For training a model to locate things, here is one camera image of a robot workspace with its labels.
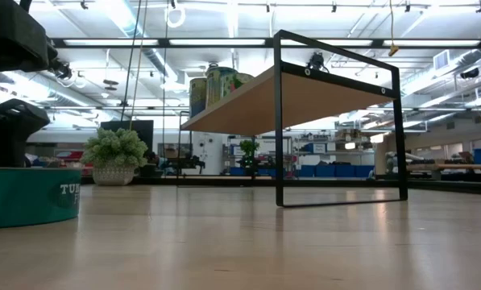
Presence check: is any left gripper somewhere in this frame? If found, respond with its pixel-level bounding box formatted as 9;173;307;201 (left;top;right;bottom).
0;0;59;168

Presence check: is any tin can green patterned label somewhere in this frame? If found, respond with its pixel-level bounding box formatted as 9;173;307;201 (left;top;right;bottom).
222;72;255;100

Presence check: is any black overhead light bar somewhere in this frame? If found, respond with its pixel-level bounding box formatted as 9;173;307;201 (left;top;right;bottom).
50;37;481;50

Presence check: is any green potted plant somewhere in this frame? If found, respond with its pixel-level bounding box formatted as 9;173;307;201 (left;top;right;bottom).
81;127;149;187

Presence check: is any small background plant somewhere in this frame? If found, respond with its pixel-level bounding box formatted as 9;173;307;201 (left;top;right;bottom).
239;139;261;178

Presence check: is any metal shelving unit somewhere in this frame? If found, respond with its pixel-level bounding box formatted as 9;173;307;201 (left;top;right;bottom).
292;128;376;178

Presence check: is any wooden workbench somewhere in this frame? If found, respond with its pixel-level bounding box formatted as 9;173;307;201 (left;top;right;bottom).
404;163;481;183

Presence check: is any black hanging cable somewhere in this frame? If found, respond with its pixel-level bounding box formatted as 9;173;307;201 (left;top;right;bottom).
120;0;143;122

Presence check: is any white hanging ring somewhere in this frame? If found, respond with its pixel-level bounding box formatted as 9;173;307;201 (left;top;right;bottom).
165;6;187;28

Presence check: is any black aluminium table frame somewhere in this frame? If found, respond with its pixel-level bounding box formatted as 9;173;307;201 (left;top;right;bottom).
81;176;481;197

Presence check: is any black overhead camera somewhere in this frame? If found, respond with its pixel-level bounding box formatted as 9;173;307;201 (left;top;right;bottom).
306;51;330;73

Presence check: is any yellow hanging cable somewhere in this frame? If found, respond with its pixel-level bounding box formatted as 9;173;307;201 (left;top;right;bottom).
388;0;400;57

